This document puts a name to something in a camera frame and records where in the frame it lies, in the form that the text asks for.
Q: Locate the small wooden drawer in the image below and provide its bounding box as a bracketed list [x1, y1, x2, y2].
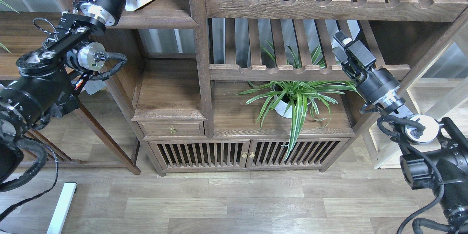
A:
[138, 121, 204, 137]

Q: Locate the slatted cabinet door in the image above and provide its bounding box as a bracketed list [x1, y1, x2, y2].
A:
[246, 138, 349, 171]
[149, 140, 250, 173]

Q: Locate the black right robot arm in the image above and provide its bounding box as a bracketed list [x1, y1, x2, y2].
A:
[333, 31, 468, 234]

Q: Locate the green spider plant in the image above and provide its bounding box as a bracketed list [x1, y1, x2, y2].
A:
[234, 41, 368, 161]

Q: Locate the light wooden rack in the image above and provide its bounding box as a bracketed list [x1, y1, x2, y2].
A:
[363, 26, 468, 169]

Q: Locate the white table leg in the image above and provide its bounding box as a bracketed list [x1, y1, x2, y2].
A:
[46, 182, 77, 234]

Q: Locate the left slatted cabinet door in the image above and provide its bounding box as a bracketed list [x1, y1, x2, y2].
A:
[149, 140, 250, 173]

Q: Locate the dark wooden bookshelf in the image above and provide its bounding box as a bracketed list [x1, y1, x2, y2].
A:
[108, 0, 467, 176]

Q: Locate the right slatted cabinet door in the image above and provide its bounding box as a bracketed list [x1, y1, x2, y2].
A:
[246, 138, 349, 171]

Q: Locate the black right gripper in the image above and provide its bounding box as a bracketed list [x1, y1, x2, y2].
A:
[333, 31, 402, 107]

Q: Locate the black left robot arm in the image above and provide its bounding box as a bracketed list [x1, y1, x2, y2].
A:
[1, 0, 128, 192]

